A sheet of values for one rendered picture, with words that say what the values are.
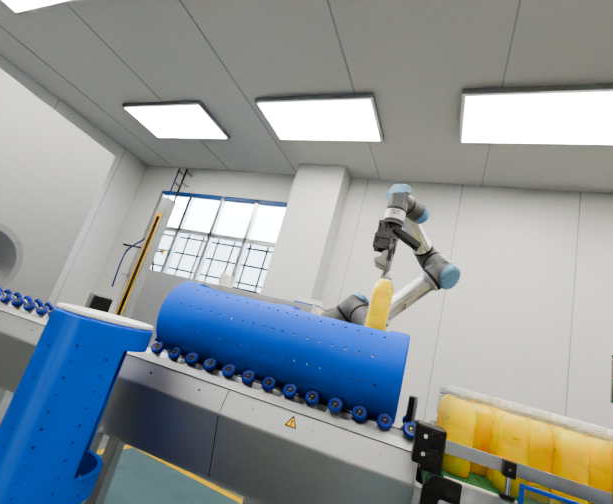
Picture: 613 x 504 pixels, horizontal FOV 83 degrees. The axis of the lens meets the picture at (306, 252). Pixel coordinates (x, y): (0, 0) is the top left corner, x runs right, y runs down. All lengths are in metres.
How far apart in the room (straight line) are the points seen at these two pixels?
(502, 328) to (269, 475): 3.24
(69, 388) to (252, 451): 0.54
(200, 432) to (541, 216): 4.00
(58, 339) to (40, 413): 0.18
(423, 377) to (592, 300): 1.76
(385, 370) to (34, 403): 0.94
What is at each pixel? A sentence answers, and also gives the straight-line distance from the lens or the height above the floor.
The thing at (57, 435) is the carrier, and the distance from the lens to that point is 1.19.
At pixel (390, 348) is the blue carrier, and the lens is 1.13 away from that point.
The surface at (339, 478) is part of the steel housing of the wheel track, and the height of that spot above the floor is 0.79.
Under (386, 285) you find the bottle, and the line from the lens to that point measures 1.25.
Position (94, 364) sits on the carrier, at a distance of 1.14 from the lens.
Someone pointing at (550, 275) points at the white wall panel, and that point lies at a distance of 4.32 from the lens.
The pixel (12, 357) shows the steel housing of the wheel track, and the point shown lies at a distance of 1.88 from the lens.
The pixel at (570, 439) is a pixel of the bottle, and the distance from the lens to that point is 1.17.
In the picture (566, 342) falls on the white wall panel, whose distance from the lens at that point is 4.21.
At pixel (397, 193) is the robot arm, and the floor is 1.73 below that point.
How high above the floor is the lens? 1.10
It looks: 15 degrees up
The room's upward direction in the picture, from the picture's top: 16 degrees clockwise
